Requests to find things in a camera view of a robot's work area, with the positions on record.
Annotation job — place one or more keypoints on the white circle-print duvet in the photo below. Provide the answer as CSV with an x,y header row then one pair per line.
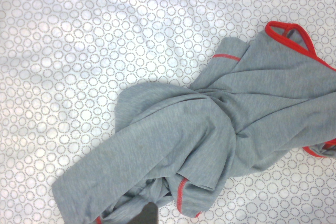
x,y
78,51

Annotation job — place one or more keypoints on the grey shirt with red trim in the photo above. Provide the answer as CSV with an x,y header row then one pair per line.
x,y
183,134

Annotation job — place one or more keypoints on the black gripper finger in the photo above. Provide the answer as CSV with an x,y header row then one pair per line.
x,y
151,214

